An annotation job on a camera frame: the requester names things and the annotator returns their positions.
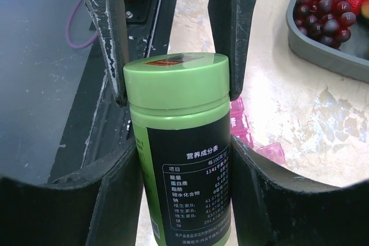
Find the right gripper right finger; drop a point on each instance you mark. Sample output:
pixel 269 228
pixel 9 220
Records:
pixel 274 206

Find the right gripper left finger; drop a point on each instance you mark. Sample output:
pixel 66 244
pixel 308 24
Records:
pixel 96 205

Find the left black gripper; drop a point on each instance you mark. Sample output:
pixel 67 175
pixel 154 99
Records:
pixel 230 22

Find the pink weekly pill organizer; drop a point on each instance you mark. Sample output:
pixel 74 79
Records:
pixel 241 129

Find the green lidded pill bottle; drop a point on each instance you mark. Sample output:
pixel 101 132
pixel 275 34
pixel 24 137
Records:
pixel 180 112

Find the dark purple grape bunch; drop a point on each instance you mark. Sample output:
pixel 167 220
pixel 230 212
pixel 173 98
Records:
pixel 325 21

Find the dark grey fruit tray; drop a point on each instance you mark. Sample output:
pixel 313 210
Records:
pixel 350 60

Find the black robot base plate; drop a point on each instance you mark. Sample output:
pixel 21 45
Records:
pixel 96 126

